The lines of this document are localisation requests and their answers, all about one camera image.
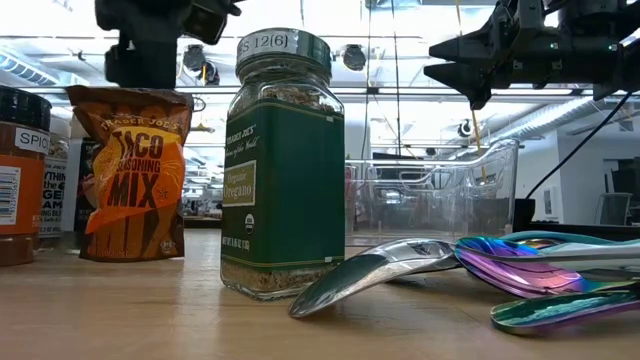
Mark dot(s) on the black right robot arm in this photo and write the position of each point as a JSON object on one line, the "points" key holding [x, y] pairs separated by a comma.
{"points": [[632, 65]]}

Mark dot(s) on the green label oregano jar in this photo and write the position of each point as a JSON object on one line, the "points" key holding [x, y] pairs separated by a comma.
{"points": [[285, 175]]}

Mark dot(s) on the black aluminium table frame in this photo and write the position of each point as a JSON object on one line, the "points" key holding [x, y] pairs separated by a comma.
{"points": [[200, 222]]}

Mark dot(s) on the orange spice jar black lid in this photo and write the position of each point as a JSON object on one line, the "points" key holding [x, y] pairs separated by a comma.
{"points": [[20, 200]]}

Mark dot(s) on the taco seasoning mix packet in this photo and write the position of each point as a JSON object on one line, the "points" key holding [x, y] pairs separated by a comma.
{"points": [[135, 190]]}

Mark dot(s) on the silver ventilation duct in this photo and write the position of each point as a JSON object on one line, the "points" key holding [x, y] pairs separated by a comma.
{"points": [[25, 70], [550, 117]]}

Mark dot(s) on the iridescent purple spoon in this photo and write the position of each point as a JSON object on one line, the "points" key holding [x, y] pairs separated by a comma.
{"points": [[525, 277]]}

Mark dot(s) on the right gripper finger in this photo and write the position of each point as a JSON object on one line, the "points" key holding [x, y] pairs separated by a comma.
{"points": [[475, 80], [475, 45]]}

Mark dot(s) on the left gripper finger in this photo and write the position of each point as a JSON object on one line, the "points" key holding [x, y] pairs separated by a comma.
{"points": [[149, 67]]}

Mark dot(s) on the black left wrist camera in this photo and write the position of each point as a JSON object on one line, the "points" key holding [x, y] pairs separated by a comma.
{"points": [[210, 20]]}

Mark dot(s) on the everything bagel seasoning jar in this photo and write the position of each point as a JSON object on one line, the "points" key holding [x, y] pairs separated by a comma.
{"points": [[54, 200]]}

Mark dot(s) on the black food packet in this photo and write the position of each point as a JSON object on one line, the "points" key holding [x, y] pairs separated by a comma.
{"points": [[86, 160]]}

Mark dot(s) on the grey office chair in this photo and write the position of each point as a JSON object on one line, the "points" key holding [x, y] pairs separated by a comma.
{"points": [[612, 207]]}

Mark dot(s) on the clear plastic bin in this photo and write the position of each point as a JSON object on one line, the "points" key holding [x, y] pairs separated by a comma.
{"points": [[440, 210]]}

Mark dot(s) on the iridescent green spoon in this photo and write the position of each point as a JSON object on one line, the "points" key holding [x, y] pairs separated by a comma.
{"points": [[565, 310]]}

